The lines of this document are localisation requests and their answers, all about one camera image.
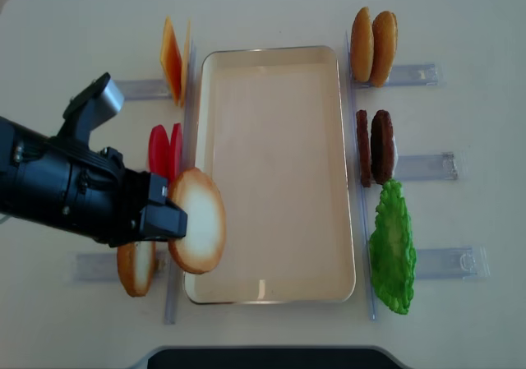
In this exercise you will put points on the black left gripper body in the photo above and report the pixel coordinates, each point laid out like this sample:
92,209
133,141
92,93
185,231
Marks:
72,188

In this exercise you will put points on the bun slice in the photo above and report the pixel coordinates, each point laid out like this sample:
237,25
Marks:
385,32
362,46

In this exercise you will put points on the green lettuce leaf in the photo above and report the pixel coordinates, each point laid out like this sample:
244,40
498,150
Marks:
392,253

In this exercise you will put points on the clear rail lettuce holder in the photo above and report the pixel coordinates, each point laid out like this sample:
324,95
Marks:
468,262

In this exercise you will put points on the clear rail bun holder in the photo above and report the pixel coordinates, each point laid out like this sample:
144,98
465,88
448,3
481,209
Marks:
423,74

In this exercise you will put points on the bun slice top outer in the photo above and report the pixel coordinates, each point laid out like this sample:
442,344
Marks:
385,32

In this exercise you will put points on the white pusher block patty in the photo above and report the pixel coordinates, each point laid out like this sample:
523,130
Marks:
396,156

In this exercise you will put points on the red tomato slice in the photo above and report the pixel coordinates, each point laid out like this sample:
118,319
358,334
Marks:
175,152
158,151

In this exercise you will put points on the brown meat patty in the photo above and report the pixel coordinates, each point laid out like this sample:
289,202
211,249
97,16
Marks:
382,147
363,148

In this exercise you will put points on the long clear rail left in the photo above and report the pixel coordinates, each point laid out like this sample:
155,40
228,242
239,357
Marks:
174,273

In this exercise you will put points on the orange cheese slice left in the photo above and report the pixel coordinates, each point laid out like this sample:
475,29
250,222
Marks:
171,60

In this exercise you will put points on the long clear rail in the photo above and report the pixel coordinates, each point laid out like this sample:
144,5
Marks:
362,203
174,273

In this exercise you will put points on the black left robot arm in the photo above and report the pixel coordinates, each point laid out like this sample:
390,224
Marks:
11,134

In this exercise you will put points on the brown meat patty outer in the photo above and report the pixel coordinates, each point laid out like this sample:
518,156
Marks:
382,147

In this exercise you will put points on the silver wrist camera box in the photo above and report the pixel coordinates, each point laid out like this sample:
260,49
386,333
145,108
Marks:
100,101

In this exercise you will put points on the cream rectangular metal tray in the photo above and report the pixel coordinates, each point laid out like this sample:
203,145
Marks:
270,134

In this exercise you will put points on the clear rail cheese holder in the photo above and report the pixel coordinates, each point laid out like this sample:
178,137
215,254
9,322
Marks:
138,90

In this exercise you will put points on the clear rail bread holder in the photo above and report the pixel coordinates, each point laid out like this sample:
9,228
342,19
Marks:
102,267

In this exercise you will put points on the dark base panel bottom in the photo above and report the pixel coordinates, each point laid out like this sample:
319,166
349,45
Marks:
271,357

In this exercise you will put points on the clear rail patty holder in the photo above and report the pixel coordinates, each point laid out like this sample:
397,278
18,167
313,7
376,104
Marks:
438,167

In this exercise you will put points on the long clear rail right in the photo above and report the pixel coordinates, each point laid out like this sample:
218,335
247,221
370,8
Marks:
362,203

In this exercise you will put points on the brown meat patty inner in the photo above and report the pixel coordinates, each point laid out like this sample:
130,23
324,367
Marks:
363,148

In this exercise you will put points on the red tomato slice left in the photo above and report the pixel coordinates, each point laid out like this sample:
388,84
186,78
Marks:
158,151

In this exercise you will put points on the red tomato slice right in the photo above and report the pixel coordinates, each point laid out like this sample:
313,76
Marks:
175,152

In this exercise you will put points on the bun slice top inner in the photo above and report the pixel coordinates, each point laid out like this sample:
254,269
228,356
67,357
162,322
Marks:
362,46

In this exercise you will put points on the bread slice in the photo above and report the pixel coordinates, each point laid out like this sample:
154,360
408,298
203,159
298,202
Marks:
136,266
201,249

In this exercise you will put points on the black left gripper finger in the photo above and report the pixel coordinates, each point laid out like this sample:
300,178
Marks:
161,223
157,189

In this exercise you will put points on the yellow cheese slice right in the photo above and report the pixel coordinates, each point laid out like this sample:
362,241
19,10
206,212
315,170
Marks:
185,64

